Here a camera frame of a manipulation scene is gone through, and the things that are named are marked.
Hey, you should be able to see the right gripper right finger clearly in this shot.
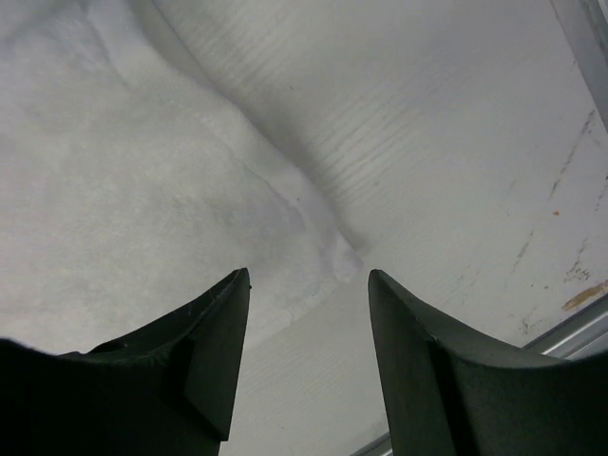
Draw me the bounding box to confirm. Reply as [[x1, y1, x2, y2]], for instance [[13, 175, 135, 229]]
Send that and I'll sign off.
[[368, 270, 607, 455]]

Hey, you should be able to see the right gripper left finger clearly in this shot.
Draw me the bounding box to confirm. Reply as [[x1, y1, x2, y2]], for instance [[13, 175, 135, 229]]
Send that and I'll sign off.
[[1, 269, 251, 455]]

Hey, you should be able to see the white towel pile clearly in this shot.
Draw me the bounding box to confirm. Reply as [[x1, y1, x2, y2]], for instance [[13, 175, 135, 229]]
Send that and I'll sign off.
[[1, 1, 360, 352]]

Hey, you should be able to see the aluminium mounting rail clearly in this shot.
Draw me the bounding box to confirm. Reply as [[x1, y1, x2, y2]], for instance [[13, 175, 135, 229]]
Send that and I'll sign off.
[[351, 0, 608, 456]]

